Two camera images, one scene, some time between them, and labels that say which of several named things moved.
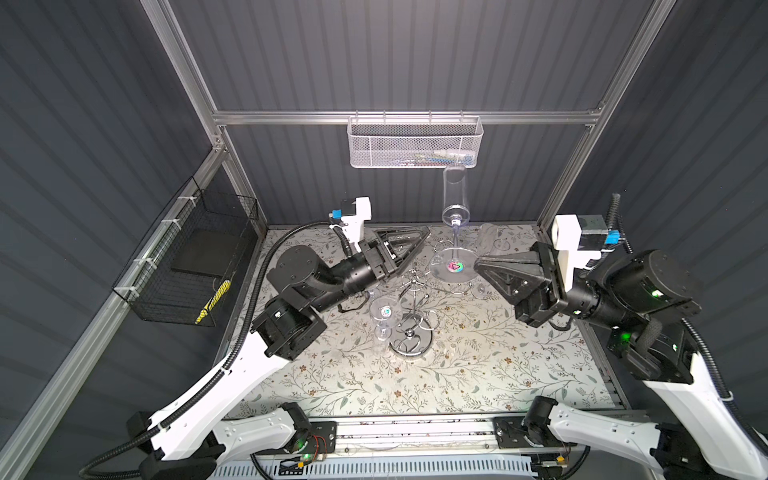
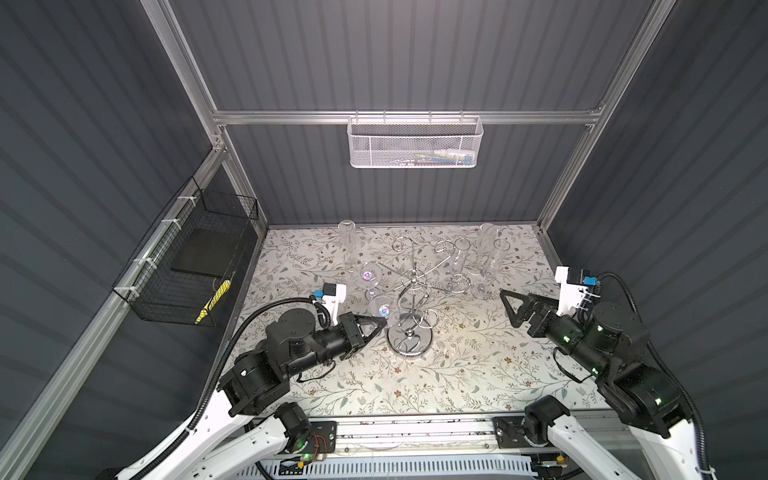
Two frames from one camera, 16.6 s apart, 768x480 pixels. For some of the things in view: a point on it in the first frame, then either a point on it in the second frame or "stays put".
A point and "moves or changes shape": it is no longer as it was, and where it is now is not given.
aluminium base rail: (412, 437) stays put
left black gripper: (376, 256) -> (351, 332)
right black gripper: (532, 285) -> (543, 308)
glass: (455, 265) moves or changes shape
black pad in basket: (206, 252) stays put
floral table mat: (443, 339) stays put
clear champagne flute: (486, 237) stays put
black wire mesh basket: (193, 251) stays put
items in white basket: (440, 157) stays put
